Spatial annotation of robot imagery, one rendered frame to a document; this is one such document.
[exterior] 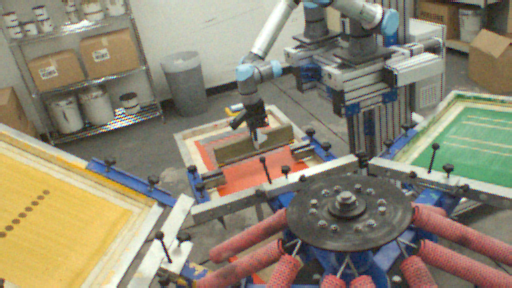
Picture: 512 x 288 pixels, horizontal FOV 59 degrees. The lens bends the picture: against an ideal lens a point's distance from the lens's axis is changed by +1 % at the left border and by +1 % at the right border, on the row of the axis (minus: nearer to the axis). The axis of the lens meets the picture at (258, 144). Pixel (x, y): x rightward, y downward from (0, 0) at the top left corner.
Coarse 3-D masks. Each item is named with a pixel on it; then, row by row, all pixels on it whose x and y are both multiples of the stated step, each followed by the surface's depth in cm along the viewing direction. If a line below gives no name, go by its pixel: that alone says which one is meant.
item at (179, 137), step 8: (272, 112) 246; (280, 112) 243; (224, 120) 246; (280, 120) 236; (288, 120) 232; (192, 128) 244; (200, 128) 242; (208, 128) 243; (216, 128) 244; (296, 128) 222; (176, 136) 238; (184, 136) 240; (192, 136) 242; (296, 136) 217; (184, 144) 228; (184, 152) 220; (184, 160) 213; (192, 160) 211; (320, 160) 194
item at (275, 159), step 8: (264, 128) 237; (240, 136) 233; (272, 152) 212; (280, 152) 211; (288, 152) 210; (256, 160) 208; (272, 160) 206; (280, 160) 204; (288, 160) 203; (272, 168) 199; (280, 168) 198; (296, 168) 196; (304, 168) 195; (264, 176) 195; (272, 176) 193; (280, 176) 192
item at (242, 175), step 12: (204, 144) 232; (216, 144) 230; (204, 156) 220; (216, 168) 208; (228, 168) 206; (240, 168) 204; (252, 168) 202; (228, 180) 197; (240, 180) 195; (252, 180) 193; (264, 180) 192; (228, 192) 188
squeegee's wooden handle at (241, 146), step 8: (272, 128) 193; (280, 128) 192; (288, 128) 193; (248, 136) 190; (272, 136) 192; (280, 136) 193; (288, 136) 195; (224, 144) 187; (232, 144) 187; (240, 144) 188; (248, 144) 189; (264, 144) 192; (216, 152) 186; (224, 152) 187; (232, 152) 188; (240, 152) 190; (248, 152) 191; (216, 160) 189; (224, 160) 188
